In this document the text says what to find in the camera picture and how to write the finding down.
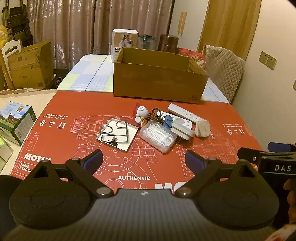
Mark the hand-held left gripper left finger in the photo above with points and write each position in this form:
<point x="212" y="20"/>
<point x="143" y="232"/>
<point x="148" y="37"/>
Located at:
<point x="92" y="160"/>

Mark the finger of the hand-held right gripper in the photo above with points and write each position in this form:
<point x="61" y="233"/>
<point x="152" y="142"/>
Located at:
<point x="248" y="154"/>
<point x="277" y="147"/>

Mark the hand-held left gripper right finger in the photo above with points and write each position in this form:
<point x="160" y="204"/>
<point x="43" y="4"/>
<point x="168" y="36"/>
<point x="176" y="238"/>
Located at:
<point x="194" y="162"/>

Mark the small white rectangular box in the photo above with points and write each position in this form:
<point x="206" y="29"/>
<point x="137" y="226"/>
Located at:
<point x="182" y="133"/>

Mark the white remote with round buttons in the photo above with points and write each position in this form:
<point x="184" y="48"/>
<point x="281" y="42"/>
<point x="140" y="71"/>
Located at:
<point x="182" y="122"/>

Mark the slim white remote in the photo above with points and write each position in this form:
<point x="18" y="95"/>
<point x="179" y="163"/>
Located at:
<point x="182" y="111"/>

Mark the red white cat figurine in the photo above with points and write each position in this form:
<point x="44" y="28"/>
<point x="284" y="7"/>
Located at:
<point x="141" y="112"/>

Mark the brown cardboard box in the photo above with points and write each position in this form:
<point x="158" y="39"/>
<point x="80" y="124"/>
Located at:
<point x="157" y="78"/>

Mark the person's right hand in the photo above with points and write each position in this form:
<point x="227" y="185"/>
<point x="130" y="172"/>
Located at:
<point x="291" y="199"/>

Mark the red printed mat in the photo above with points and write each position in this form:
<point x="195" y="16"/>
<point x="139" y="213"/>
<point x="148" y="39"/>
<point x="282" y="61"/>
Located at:
<point x="69" y="143"/>

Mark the black binder clip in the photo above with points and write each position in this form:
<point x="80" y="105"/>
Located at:
<point x="114" y="140"/>

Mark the beige stone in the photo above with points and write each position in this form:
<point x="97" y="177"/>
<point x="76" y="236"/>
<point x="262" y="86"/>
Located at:
<point x="203" y="129"/>

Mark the clear floss pick box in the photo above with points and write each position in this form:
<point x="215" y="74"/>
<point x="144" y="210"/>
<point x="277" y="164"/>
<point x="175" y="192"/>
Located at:
<point x="157" y="136"/>

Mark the blue binder clip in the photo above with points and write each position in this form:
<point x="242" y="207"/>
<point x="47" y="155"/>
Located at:
<point x="168" y="120"/>

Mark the shallow white tray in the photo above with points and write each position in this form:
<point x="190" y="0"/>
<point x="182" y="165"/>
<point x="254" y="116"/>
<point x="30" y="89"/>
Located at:
<point x="133" y="131"/>

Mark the green carton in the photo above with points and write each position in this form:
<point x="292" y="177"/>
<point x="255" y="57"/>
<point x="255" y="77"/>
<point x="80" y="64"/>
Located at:
<point x="20" y="125"/>

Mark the clear plastic container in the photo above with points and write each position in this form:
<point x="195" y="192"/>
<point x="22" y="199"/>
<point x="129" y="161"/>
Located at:
<point x="7" y="153"/>

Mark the chair with quilted cover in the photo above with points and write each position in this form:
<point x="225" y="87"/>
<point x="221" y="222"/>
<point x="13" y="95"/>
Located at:
<point x="224" y="67"/>

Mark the red round tin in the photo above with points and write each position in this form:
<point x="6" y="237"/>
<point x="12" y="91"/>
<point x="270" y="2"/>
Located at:
<point x="195" y="55"/>

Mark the flattened cardboard box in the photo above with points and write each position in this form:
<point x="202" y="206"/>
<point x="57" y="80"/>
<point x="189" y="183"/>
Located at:
<point x="30" y="67"/>

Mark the copper canister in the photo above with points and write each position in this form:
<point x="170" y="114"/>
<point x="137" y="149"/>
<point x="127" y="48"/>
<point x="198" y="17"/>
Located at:
<point x="167" y="42"/>

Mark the white product box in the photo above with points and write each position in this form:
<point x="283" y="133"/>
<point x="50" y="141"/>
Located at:
<point x="122" y="37"/>

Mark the glass jar with teal lid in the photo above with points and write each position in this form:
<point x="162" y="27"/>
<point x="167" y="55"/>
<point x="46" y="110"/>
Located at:
<point x="146" y="41"/>

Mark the wooden door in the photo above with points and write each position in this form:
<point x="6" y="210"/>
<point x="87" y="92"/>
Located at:
<point x="226" y="23"/>

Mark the beige patterned curtain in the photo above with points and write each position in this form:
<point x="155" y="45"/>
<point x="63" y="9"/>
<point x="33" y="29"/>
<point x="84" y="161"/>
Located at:
<point x="76" y="27"/>

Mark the white wooden chair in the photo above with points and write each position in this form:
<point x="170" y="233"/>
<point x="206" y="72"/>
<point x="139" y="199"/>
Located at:
<point x="11" y="46"/>

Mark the yellow plastic bag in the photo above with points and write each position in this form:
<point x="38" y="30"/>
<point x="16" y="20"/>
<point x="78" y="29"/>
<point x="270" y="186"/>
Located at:
<point x="3" y="37"/>

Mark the dark stacked furniture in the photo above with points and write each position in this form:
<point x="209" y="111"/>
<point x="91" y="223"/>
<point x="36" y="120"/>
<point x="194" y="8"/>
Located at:
<point x="16" y="25"/>

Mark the beige wall socket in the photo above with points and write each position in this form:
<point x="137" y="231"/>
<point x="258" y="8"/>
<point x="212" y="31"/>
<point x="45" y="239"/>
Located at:
<point x="263" y="58"/>
<point x="271" y="62"/>

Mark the tan wall strip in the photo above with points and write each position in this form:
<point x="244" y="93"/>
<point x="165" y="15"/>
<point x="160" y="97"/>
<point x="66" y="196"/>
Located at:
<point x="184" y="23"/>
<point x="180" y="23"/>

